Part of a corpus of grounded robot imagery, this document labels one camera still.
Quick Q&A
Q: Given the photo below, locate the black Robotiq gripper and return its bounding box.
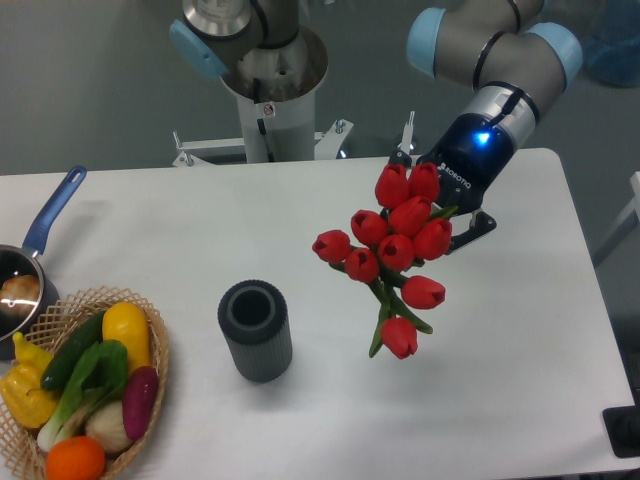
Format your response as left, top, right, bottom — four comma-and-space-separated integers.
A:
388, 113, 515, 254

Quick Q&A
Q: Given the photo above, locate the red tulip bouquet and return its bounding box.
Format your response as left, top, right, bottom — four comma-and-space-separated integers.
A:
312, 163, 455, 359

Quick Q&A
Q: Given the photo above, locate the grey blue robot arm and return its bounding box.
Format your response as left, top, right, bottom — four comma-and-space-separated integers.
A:
169, 1, 583, 249

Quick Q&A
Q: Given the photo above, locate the blue translucent container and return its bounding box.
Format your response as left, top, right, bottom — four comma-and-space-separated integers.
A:
583, 0, 639, 88

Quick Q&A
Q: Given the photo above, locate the dark grey ribbed vase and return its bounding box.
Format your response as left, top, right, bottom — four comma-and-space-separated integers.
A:
217, 280, 293, 383

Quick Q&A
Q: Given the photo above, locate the black device at table edge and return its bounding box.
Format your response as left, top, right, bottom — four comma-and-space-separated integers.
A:
602, 406, 639, 458

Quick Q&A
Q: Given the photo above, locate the yellow squash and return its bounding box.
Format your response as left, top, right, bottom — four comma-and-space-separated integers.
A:
102, 302, 151, 376

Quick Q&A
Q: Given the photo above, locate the purple sweet potato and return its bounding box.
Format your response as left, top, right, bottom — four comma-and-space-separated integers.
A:
122, 366, 159, 440

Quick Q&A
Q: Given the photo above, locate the green cucumber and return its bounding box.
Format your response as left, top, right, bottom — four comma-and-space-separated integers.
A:
40, 310, 106, 391

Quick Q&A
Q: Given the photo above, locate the green bok choy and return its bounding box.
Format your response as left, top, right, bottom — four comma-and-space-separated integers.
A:
37, 340, 128, 452

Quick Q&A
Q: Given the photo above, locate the white garlic bulb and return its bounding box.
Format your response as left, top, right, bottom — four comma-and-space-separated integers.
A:
85, 400, 133, 455

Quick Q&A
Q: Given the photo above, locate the bread roll in saucepan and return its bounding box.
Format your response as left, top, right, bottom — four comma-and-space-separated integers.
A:
1, 275, 40, 317

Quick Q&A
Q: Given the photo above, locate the orange fruit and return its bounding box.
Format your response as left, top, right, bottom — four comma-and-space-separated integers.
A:
45, 436, 106, 480

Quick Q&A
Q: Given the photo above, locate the yellow bell pepper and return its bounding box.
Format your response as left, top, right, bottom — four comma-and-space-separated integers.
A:
1, 332, 60, 429

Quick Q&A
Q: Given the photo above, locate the woven wicker basket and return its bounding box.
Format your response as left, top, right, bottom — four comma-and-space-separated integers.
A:
0, 285, 170, 480

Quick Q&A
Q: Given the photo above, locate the white metal base frame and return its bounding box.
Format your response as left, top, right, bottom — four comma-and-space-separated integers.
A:
171, 110, 417, 168

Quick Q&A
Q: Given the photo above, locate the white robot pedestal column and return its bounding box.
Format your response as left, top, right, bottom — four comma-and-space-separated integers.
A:
222, 26, 328, 163

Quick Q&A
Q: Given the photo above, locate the white furniture frame right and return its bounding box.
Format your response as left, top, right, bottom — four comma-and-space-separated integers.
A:
592, 171, 639, 268

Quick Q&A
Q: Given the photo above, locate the blue handled saucepan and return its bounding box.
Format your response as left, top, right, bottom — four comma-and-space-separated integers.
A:
1, 166, 87, 361

